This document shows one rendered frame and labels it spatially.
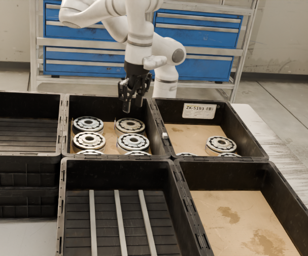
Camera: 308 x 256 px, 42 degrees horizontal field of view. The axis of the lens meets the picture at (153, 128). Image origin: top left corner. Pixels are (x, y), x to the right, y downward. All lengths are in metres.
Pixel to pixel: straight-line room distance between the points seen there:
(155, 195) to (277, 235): 0.34
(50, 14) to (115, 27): 1.69
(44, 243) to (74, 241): 0.20
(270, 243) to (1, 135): 0.87
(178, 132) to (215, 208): 0.41
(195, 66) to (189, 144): 1.99
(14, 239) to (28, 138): 0.34
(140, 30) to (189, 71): 2.26
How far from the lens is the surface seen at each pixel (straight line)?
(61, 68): 3.18
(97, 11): 1.22
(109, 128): 1.43
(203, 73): 3.40
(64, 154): 1.09
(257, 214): 1.17
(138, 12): 1.08
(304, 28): 4.70
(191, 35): 3.25
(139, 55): 1.12
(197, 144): 1.42
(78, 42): 3.07
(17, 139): 1.36
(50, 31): 3.09
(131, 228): 1.03
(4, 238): 1.20
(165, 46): 1.50
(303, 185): 1.61
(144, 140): 1.32
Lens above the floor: 1.53
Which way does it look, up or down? 28 degrees down
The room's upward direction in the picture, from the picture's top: 8 degrees clockwise
